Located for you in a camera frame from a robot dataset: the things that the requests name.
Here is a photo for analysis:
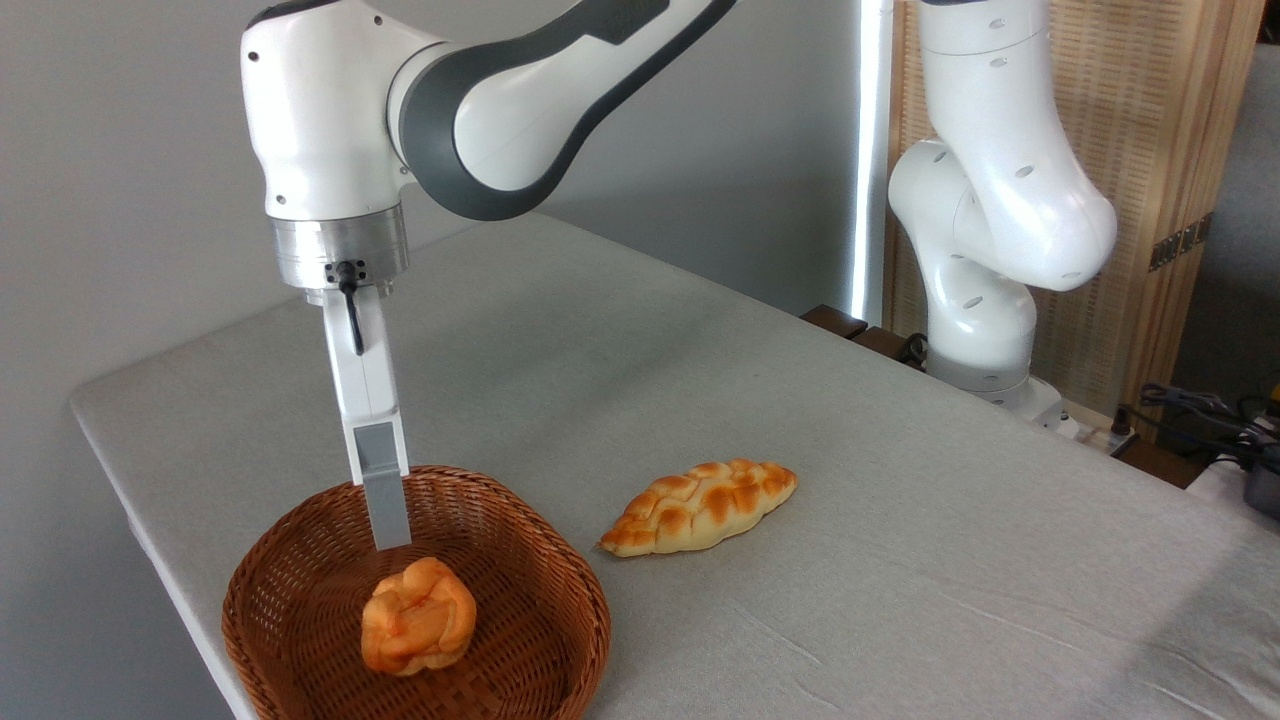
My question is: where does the dark brown wooden furniture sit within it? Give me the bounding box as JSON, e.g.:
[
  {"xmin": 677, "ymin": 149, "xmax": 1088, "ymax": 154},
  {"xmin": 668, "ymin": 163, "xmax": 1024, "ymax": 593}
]
[{"xmin": 800, "ymin": 305, "xmax": 927, "ymax": 373}]

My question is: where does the brown woven wicker basket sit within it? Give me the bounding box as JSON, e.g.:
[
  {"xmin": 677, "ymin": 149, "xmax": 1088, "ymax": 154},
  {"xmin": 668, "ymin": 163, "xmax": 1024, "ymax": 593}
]
[{"xmin": 222, "ymin": 465, "xmax": 612, "ymax": 720}]

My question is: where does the round orange bread bun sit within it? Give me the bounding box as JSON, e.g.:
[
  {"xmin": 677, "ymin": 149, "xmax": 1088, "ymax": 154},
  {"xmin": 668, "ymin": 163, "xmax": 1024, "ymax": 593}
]
[{"xmin": 360, "ymin": 557, "xmax": 478, "ymax": 678}]

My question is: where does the black cable bundle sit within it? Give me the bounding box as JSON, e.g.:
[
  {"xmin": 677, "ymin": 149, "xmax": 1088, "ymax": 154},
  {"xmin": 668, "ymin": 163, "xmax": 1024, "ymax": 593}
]
[{"xmin": 1115, "ymin": 382, "xmax": 1280, "ymax": 471}]

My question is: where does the white power strip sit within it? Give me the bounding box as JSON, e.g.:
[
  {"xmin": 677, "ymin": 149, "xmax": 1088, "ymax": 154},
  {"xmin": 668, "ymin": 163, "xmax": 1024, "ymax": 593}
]
[{"xmin": 1045, "ymin": 402, "xmax": 1139, "ymax": 456}]

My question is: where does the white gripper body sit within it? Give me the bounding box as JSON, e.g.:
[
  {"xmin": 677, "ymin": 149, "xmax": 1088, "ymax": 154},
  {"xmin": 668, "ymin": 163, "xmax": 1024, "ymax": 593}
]
[{"xmin": 305, "ymin": 283, "xmax": 403, "ymax": 431}]

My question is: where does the long braided bread loaf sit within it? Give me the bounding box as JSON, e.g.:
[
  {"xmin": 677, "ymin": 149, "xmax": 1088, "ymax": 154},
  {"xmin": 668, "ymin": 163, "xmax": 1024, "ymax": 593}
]
[{"xmin": 598, "ymin": 459, "xmax": 799, "ymax": 558}]

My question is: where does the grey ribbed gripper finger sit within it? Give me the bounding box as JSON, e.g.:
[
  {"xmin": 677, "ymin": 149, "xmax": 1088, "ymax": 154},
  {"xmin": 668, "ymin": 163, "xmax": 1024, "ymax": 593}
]
[{"xmin": 345, "ymin": 420, "xmax": 413, "ymax": 552}]

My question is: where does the metal screen hinge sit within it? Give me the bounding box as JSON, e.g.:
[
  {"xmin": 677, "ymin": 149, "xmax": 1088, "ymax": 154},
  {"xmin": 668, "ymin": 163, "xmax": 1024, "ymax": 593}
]
[{"xmin": 1148, "ymin": 212, "xmax": 1214, "ymax": 273}]

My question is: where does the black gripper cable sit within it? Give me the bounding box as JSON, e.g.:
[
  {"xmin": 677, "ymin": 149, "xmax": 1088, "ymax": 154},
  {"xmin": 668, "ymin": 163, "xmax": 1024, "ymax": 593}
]
[{"xmin": 325, "ymin": 260, "xmax": 369, "ymax": 357}]

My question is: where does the grey tablecloth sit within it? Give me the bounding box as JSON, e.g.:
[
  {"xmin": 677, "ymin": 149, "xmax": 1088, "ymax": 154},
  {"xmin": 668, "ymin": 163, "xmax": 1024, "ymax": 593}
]
[{"xmin": 68, "ymin": 210, "xmax": 1280, "ymax": 720}]

